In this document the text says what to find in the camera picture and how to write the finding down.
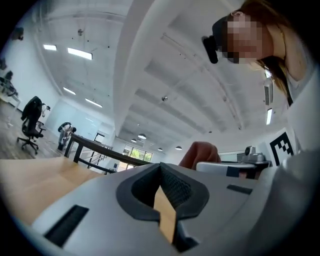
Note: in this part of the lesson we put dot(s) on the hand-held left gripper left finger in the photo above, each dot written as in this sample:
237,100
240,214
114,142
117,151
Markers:
100,225

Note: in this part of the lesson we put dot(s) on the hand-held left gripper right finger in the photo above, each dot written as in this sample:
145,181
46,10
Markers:
220,205

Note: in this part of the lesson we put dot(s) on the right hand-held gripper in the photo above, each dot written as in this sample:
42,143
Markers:
282,146

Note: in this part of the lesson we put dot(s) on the brown wiping cloth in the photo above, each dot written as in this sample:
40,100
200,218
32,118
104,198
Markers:
200,155

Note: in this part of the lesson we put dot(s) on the large paned window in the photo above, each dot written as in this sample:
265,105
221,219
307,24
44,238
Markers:
138,153

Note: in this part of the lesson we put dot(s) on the round ceiling sensor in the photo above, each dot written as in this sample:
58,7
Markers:
164,98

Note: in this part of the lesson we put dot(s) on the white air vent grille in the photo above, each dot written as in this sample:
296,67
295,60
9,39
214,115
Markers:
268,92

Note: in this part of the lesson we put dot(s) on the person's grey knit shirt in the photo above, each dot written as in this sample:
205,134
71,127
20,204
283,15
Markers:
305,105

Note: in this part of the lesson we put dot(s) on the black office chair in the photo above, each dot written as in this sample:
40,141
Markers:
31,112

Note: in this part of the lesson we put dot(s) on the person's head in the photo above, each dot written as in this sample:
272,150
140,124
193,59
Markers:
250,37

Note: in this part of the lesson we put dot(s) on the group of ceiling strip lights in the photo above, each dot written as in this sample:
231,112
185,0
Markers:
80,53

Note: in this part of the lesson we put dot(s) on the black head-worn camera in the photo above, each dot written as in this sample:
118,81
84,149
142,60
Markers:
212,50

